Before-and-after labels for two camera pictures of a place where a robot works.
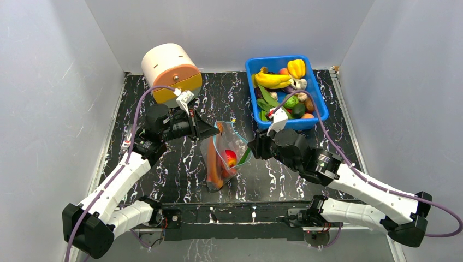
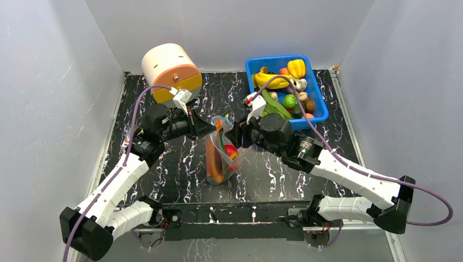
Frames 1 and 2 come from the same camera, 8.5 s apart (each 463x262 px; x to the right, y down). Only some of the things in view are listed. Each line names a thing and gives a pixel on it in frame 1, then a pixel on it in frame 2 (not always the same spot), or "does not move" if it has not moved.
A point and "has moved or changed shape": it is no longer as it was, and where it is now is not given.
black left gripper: x=199 y=129 does not move
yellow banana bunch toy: x=271 y=81 does not move
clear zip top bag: x=224 y=153 has moved or changed shape
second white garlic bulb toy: x=274 y=95 does not move
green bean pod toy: x=244 y=156 -> x=223 y=147
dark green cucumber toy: x=297 y=111 does not move
